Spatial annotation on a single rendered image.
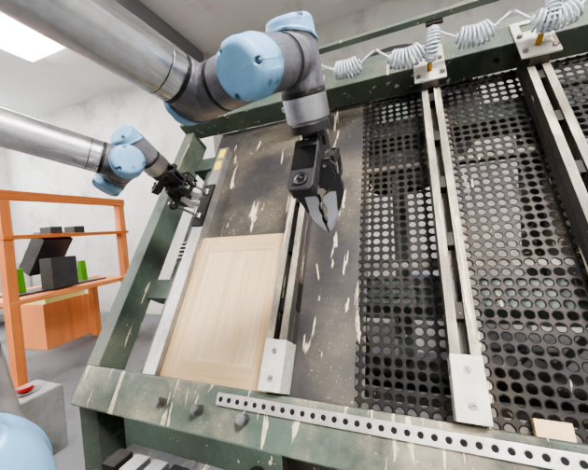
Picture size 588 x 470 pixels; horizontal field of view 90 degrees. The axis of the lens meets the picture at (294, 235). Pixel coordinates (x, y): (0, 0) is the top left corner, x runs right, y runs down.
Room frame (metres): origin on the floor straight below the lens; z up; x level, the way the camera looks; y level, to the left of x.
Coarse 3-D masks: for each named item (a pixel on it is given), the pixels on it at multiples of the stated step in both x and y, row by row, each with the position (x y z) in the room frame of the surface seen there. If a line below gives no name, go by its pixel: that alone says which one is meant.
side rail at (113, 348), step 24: (192, 144) 1.49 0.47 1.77; (192, 168) 1.47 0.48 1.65; (168, 216) 1.30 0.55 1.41; (144, 240) 1.21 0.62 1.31; (168, 240) 1.29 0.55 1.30; (144, 264) 1.16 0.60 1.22; (120, 288) 1.12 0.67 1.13; (144, 288) 1.16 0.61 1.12; (120, 312) 1.06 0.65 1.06; (144, 312) 1.15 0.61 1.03; (120, 336) 1.05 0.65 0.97; (96, 360) 0.98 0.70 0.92; (120, 360) 1.04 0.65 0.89
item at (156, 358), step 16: (224, 160) 1.31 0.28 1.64; (224, 176) 1.31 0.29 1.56; (208, 208) 1.19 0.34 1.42; (208, 224) 1.18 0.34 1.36; (192, 240) 1.13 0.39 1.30; (192, 256) 1.08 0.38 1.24; (176, 288) 1.03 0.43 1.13; (176, 304) 0.99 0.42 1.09; (176, 320) 0.98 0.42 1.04; (160, 336) 0.95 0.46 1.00; (160, 352) 0.92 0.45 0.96; (144, 368) 0.91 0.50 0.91; (160, 368) 0.91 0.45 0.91
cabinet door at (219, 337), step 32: (224, 256) 1.06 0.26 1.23; (256, 256) 1.01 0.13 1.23; (192, 288) 1.03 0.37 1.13; (224, 288) 0.99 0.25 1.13; (256, 288) 0.94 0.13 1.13; (192, 320) 0.97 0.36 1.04; (224, 320) 0.92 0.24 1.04; (256, 320) 0.88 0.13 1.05; (192, 352) 0.90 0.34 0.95; (224, 352) 0.87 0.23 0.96; (256, 352) 0.83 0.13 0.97; (224, 384) 0.81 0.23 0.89; (256, 384) 0.78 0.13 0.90
